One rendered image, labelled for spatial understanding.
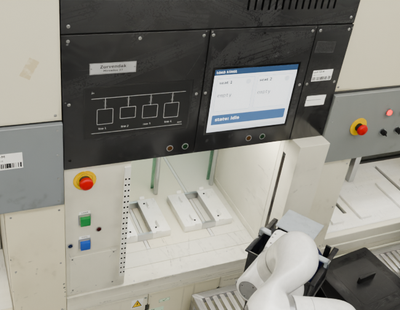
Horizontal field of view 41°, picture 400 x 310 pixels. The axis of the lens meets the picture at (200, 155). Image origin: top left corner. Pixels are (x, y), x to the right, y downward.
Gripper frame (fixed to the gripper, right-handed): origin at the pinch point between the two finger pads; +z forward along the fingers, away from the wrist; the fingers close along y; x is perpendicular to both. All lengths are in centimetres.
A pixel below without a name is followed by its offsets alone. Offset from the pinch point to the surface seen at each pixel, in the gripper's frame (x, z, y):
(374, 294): -38, 33, 26
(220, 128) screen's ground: 23.5, -0.4, -32.0
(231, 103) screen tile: 32.1, 1.5, -30.7
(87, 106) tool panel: 35, -35, -55
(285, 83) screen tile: 37.1, 16.5, -20.6
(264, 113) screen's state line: 27.2, 12.2, -23.6
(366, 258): -38, 51, 17
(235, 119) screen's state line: 26.3, 3.6, -29.3
